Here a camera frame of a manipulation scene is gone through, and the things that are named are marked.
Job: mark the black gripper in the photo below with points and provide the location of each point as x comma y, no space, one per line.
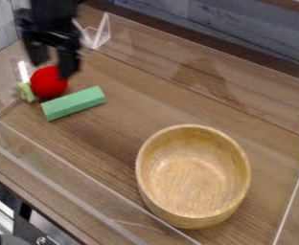
45,25

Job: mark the green foam block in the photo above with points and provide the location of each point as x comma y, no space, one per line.
73,103

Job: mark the wooden bowl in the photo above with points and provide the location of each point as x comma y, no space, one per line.
192,173

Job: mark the black metal table leg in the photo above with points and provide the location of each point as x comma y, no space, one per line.
25,230

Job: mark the clear acrylic corner bracket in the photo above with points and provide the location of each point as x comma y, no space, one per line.
94,37

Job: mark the clear acrylic front wall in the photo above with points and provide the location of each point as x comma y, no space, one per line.
92,212

